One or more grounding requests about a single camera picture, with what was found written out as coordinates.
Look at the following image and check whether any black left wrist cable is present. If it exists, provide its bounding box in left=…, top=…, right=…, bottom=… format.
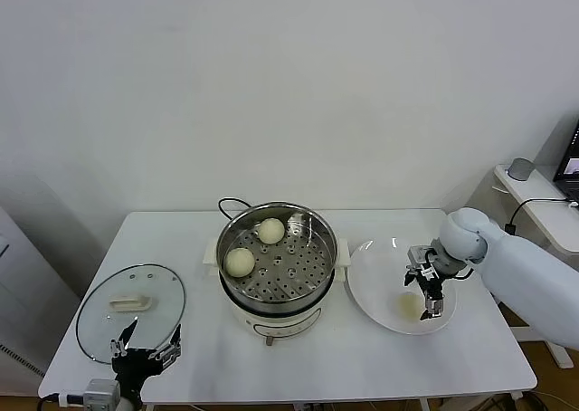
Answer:
left=38, top=391, right=90, bottom=406

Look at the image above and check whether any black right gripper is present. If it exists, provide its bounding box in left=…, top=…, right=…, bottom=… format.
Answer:
left=403, top=265, right=447, bottom=321

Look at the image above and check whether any white round plate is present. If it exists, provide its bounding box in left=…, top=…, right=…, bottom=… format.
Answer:
left=346, top=238, right=457, bottom=335

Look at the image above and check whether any round glass pot lid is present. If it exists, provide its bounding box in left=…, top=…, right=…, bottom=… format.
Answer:
left=74, top=263, right=186, bottom=366

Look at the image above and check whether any black cooker power cable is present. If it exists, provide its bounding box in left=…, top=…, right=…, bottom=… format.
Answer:
left=217, top=196, right=254, bottom=221

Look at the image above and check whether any black cable with adapter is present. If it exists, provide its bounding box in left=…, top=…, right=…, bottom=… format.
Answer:
left=504, top=196, right=575, bottom=236

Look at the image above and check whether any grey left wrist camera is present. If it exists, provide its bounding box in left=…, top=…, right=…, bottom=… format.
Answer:
left=85, top=378, right=122, bottom=410

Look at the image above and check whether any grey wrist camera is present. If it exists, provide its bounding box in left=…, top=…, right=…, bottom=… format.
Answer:
left=85, top=378, right=122, bottom=410
left=408, top=245, right=436, bottom=272

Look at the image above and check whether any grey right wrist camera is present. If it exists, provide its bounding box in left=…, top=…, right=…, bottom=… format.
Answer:
left=408, top=245, right=436, bottom=272

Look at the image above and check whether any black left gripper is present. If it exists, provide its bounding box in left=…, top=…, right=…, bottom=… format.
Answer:
left=109, top=318, right=184, bottom=397

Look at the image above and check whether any white floor cabinet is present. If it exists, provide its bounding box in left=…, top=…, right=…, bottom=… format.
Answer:
left=0, top=206, right=82, bottom=385

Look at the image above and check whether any white steamed baozi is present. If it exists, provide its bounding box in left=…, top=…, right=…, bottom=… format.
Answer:
left=224, top=246, right=256, bottom=279
left=257, top=217, right=286, bottom=245
left=388, top=292, right=424, bottom=320

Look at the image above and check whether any stainless steel steamer basket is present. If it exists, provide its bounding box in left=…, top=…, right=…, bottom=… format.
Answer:
left=202, top=201, right=352, bottom=306

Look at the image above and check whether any black laptop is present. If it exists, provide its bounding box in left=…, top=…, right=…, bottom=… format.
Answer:
left=552, top=116, right=579, bottom=200

